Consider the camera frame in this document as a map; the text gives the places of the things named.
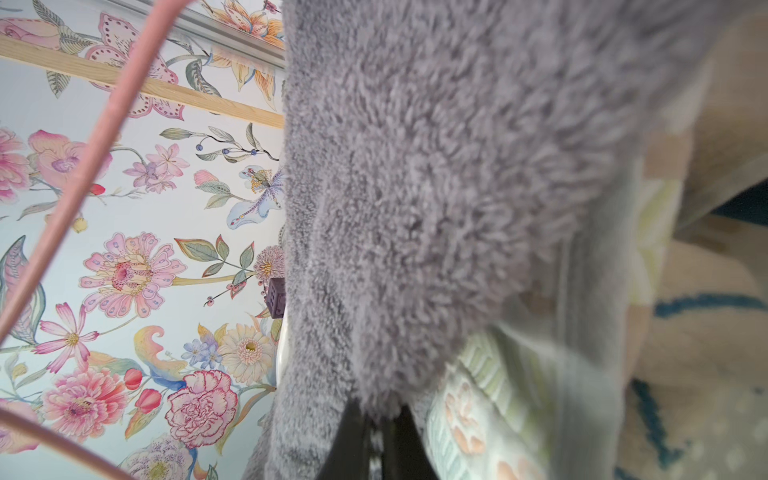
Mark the purple cube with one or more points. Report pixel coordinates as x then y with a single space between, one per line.
275 298

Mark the pastel striped bunny towel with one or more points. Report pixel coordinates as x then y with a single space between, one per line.
539 395

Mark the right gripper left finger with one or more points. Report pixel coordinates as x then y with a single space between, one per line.
350 455

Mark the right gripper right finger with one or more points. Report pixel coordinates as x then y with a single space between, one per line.
404 456

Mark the pink wire hanger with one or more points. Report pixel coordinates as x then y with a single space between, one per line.
129 83

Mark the grey terry towel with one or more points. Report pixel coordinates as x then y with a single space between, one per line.
436 151

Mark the wooden clothes rack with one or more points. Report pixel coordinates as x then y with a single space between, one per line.
55 61

